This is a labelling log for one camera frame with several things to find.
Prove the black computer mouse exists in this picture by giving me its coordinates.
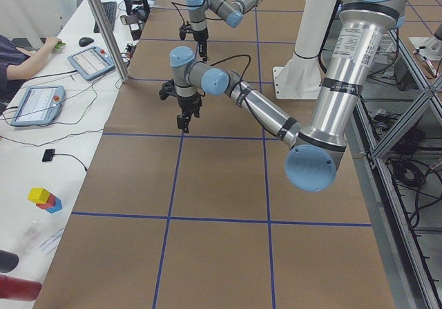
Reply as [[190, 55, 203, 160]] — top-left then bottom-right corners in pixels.
[[78, 37, 94, 47]]

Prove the near blue teach pendant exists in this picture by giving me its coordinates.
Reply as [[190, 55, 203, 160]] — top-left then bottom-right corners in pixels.
[[10, 86, 66, 127]]

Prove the aluminium frame post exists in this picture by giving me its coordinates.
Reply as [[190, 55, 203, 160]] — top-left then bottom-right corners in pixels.
[[88, 0, 128, 83]]

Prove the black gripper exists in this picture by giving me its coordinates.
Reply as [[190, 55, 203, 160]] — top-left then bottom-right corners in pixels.
[[193, 28, 209, 62], [177, 94, 202, 133]]

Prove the small black box device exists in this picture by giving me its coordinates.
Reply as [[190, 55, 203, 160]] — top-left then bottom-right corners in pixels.
[[41, 149, 55, 162]]

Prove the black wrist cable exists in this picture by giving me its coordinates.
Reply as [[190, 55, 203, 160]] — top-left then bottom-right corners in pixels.
[[203, 54, 277, 137], [171, 1, 222, 30]]

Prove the red wooden block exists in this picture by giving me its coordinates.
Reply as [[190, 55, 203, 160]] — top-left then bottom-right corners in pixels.
[[36, 194, 56, 209]]

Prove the red cylinder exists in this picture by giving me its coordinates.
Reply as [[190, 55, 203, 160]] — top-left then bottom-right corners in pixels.
[[1, 275, 42, 301]]

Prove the far blue teach pendant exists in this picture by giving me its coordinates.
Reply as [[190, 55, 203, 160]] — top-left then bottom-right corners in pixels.
[[67, 46, 115, 81]]

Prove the blue teach pendant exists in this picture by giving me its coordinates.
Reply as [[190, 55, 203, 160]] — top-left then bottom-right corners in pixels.
[[10, 86, 66, 127], [67, 46, 115, 81]]

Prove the black cylinder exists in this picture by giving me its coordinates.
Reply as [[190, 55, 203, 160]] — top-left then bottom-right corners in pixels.
[[0, 250, 19, 273]]

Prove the blue wooden block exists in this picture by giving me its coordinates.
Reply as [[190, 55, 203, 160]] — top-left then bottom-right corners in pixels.
[[45, 198, 63, 214]]

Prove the black keyboard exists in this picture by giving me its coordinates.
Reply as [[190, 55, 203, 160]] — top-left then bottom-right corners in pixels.
[[102, 1, 117, 31]]

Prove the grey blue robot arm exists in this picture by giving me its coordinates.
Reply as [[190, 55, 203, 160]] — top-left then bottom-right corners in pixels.
[[180, 0, 262, 61], [160, 0, 406, 192]]

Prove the seated person dark shirt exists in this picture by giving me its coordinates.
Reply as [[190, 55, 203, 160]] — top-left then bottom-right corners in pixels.
[[1, 35, 62, 104]]

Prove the white camera stand column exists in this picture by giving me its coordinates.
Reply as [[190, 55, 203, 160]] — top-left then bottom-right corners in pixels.
[[273, 0, 339, 100]]

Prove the yellow wooden block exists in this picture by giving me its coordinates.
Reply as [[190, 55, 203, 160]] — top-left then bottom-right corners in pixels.
[[28, 187, 50, 204]]

